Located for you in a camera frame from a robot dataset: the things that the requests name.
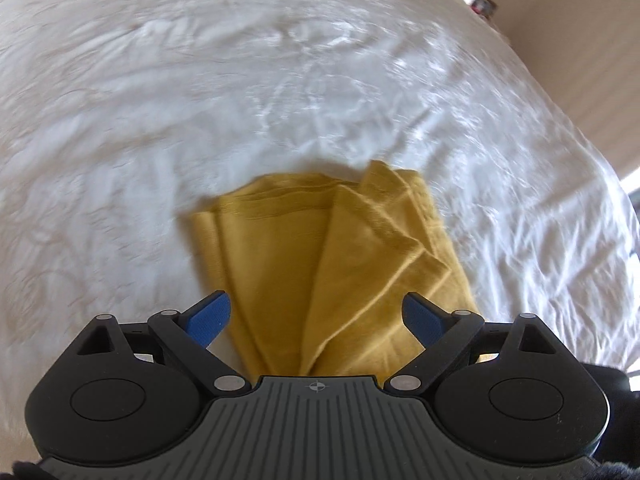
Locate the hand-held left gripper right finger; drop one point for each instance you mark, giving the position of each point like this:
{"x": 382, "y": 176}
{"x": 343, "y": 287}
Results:
{"x": 422, "y": 317}

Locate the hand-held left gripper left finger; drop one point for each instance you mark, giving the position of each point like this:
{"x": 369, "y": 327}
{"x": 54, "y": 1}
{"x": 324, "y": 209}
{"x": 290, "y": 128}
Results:
{"x": 207, "y": 317}

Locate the mustard yellow knit sweater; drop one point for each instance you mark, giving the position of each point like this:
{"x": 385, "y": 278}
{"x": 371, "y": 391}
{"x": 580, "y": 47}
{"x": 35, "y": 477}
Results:
{"x": 300, "y": 260}

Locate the white embroidered bedspread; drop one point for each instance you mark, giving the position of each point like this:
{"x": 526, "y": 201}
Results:
{"x": 150, "y": 135}

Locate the dark cloth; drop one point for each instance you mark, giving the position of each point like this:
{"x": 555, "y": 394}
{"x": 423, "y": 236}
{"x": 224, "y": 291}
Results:
{"x": 617, "y": 410}

